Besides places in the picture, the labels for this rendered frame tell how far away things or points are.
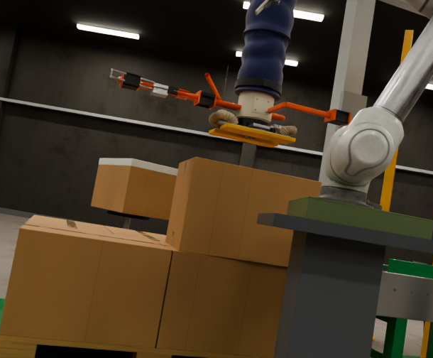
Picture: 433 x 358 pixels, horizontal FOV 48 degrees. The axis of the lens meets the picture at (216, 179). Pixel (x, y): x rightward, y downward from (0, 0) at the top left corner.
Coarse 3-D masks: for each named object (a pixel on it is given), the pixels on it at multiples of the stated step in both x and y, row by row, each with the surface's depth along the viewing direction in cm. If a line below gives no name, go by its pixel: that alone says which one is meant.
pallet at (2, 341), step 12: (0, 336) 178; (12, 336) 180; (0, 348) 178; (12, 348) 180; (24, 348) 181; (96, 348) 189; (108, 348) 190; (120, 348) 192; (132, 348) 193; (144, 348) 194; (156, 348) 196
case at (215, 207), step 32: (192, 160) 208; (192, 192) 203; (224, 192) 206; (256, 192) 210; (288, 192) 213; (192, 224) 202; (224, 224) 206; (256, 224) 209; (224, 256) 205; (256, 256) 209; (288, 256) 212
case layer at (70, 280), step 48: (48, 240) 184; (96, 240) 190; (144, 240) 226; (48, 288) 184; (96, 288) 189; (144, 288) 195; (192, 288) 201; (240, 288) 208; (48, 336) 184; (96, 336) 189; (144, 336) 195; (192, 336) 201; (240, 336) 207
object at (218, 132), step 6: (210, 132) 236; (216, 132) 231; (222, 132) 232; (228, 132) 233; (228, 138) 241; (234, 138) 238; (240, 138) 235; (258, 144) 245; (264, 144) 242; (270, 144) 239; (276, 144) 240
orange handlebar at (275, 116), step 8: (120, 80) 212; (144, 88) 218; (176, 96) 222; (184, 96) 219; (192, 96) 220; (216, 104) 228; (224, 104) 225; (232, 104) 226; (280, 104) 211; (288, 104) 208; (296, 104) 209; (272, 112) 223; (312, 112) 211; (320, 112) 212; (328, 112) 213; (280, 120) 237
